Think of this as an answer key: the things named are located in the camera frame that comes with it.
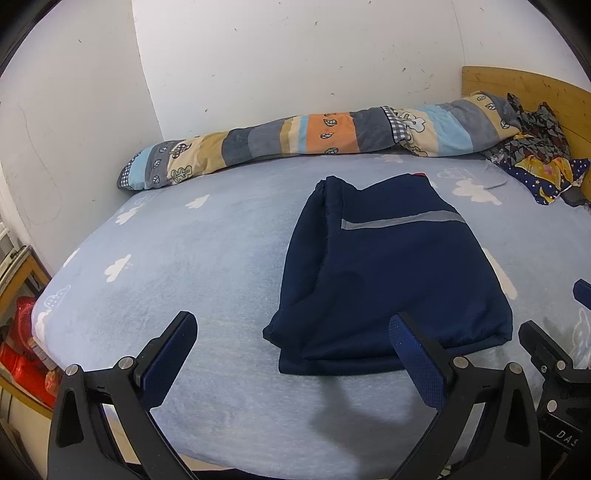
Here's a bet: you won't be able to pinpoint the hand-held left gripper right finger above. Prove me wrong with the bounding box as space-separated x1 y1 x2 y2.
389 312 542 480

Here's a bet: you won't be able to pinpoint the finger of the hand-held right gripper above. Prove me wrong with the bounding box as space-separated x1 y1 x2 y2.
573 278 591 310
518 320 577 376

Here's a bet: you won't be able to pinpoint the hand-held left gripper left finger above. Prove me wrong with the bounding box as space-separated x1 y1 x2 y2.
47 311 199 480

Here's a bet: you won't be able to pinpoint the navy blue jacket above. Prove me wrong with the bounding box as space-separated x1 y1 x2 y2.
262 173 515 377

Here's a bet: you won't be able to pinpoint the light blue cloud bed sheet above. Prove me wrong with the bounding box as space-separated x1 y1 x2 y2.
30 150 591 476

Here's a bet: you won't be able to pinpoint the yellow and navy star cloth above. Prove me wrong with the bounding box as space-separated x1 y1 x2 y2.
503 154 591 207

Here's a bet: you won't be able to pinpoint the red plastic container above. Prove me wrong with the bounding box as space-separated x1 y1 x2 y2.
0 342 58 407

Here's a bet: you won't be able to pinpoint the red plastic basket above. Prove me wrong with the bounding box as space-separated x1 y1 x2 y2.
14 295 40 347

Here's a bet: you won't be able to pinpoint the dark patterned cloth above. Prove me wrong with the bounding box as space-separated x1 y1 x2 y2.
485 92 575 162

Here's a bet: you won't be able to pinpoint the red plastic items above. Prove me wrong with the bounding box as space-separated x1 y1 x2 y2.
0 244 58 421

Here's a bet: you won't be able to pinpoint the wooden headboard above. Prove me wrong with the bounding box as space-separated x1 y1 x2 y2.
462 66 591 185

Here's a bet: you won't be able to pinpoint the rolled patchwork quilt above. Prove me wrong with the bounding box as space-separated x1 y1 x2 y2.
117 91 522 191

